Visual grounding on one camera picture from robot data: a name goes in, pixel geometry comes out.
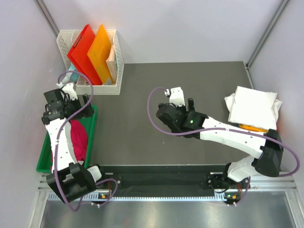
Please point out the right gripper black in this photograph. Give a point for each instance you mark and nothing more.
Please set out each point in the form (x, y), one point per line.
(183, 108)

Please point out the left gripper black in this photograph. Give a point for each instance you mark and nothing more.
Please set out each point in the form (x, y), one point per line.
(87, 111)

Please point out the magenta t shirt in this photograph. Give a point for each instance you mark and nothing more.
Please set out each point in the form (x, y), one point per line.
(79, 140)

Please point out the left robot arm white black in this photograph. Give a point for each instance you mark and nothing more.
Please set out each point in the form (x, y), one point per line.
(69, 179)

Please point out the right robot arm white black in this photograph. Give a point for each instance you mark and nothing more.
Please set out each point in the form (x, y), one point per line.
(263, 149)

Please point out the wooden board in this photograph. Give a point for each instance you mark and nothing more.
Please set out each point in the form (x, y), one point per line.
(112, 64)

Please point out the red plastic board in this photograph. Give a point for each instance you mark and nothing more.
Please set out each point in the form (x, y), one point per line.
(79, 58)

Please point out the folded white t shirt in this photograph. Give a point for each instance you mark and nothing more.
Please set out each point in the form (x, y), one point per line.
(253, 108)

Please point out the orange plastic board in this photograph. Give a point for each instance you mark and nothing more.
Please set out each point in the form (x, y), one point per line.
(99, 53)

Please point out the green plastic tray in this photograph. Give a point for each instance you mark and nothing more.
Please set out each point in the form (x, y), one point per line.
(44, 164)

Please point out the white plastic basket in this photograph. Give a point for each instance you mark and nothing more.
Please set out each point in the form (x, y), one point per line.
(65, 40)

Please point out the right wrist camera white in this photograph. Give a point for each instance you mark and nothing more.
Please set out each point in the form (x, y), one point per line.
(176, 96)

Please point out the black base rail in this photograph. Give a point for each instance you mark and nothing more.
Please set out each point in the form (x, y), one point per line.
(168, 180)

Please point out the white slotted cable duct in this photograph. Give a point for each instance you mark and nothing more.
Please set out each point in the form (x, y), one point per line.
(100, 197)

